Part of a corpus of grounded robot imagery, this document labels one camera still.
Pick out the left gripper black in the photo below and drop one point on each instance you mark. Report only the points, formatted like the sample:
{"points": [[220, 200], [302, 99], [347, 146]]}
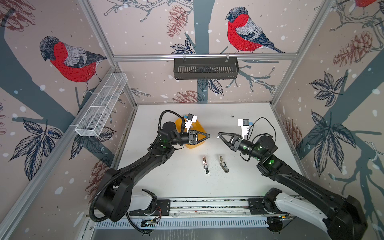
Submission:
{"points": [[193, 140]]}

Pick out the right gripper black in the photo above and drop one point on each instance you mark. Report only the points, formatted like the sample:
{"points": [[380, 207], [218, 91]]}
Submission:
{"points": [[236, 141]]}

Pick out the white pink stapler body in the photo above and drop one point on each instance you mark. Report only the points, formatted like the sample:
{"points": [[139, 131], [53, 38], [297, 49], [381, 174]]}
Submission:
{"points": [[205, 165]]}

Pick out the metal stapler base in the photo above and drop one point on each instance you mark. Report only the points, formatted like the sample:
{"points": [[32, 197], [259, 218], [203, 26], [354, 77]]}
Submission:
{"points": [[223, 165]]}

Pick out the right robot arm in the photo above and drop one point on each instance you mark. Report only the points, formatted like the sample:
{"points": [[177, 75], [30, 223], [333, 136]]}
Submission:
{"points": [[341, 218]]}

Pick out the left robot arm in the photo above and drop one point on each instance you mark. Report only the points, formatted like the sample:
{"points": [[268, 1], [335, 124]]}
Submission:
{"points": [[113, 198]]}

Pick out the yellow plastic tray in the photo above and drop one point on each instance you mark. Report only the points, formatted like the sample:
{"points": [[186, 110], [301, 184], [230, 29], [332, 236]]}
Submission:
{"points": [[183, 137]]}

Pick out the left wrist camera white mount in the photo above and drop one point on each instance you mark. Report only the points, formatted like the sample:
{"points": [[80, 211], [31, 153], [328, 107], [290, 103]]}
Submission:
{"points": [[189, 120]]}

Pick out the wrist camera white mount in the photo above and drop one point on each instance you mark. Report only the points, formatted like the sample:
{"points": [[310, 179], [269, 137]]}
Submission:
{"points": [[189, 120], [245, 125]]}

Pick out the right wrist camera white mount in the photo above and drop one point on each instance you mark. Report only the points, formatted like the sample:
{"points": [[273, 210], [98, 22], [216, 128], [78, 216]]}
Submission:
{"points": [[245, 125]]}

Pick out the aluminium rail front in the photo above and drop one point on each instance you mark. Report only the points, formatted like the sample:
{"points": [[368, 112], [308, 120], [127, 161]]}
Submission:
{"points": [[207, 207]]}

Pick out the black hanging wire basket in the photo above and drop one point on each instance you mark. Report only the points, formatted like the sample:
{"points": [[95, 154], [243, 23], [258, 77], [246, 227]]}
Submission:
{"points": [[206, 68]]}

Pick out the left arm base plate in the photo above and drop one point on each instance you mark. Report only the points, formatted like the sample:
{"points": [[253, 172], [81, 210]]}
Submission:
{"points": [[158, 208]]}

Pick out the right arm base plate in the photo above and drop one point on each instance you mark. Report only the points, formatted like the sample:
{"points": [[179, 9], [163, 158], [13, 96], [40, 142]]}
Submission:
{"points": [[256, 206]]}

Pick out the white wire mesh shelf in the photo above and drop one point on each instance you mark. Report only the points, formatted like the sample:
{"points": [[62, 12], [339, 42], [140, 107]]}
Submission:
{"points": [[97, 115]]}

